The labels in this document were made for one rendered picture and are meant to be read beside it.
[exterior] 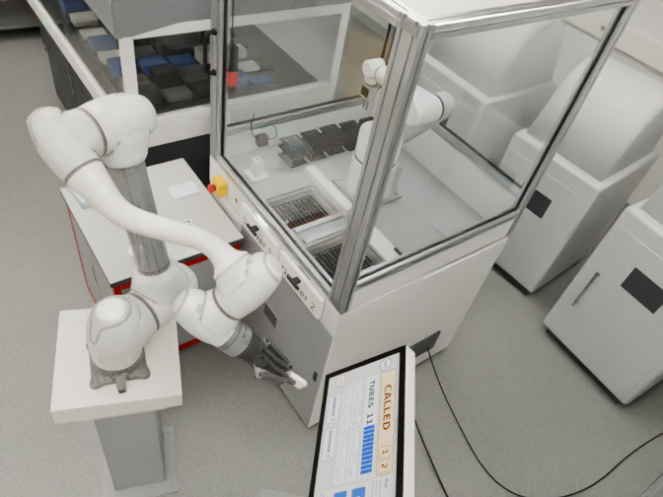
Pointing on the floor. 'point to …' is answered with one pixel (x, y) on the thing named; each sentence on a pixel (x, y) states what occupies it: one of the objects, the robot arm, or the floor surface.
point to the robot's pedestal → (137, 455)
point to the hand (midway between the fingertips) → (295, 380)
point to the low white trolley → (113, 243)
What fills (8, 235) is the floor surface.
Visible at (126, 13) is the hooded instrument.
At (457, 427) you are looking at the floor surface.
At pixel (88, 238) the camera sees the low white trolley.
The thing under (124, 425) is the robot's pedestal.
